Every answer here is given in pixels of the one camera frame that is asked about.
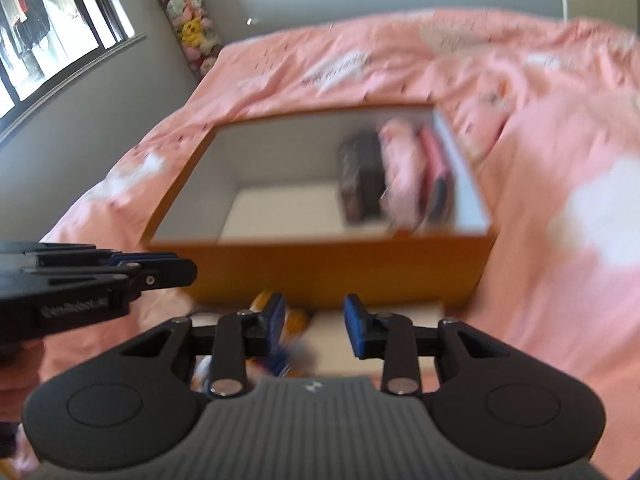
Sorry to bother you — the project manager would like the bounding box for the clear tube of plush toys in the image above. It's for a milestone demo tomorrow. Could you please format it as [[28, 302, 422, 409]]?
[[140, 0, 223, 78]]

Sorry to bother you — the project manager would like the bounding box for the pink pouch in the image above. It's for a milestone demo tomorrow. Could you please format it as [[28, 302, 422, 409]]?
[[377, 117, 426, 233]]

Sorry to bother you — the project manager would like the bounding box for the orange cardboard box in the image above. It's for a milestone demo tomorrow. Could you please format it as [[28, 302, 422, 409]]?
[[142, 102, 498, 311]]

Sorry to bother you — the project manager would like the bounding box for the dark grey box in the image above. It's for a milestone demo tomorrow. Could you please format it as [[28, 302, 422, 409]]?
[[357, 132, 387, 221]]

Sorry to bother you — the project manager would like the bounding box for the window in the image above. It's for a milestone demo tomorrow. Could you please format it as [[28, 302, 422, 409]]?
[[0, 0, 148, 133]]

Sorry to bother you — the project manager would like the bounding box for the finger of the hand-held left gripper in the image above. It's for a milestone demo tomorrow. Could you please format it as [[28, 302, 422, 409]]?
[[22, 259, 198, 306], [0, 241, 181, 268]]

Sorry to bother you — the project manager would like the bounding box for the pink printed blanket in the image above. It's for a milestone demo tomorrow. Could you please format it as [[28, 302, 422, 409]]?
[[0, 7, 640, 480]]

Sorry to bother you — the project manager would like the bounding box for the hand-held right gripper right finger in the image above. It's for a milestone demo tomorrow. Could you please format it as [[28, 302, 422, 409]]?
[[342, 294, 506, 396]]

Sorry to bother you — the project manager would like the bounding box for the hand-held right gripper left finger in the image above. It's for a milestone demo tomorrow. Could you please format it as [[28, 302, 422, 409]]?
[[122, 292, 287, 401]]

